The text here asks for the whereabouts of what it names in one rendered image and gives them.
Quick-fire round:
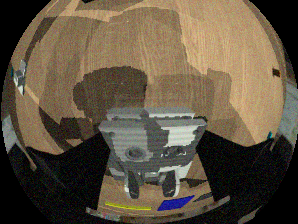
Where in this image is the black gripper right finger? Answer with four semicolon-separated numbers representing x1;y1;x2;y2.
196;129;274;202

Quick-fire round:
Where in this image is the blue flat rectangular plate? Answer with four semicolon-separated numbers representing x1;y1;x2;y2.
157;196;194;212

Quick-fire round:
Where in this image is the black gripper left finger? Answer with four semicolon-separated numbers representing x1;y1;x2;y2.
27;133;112;210

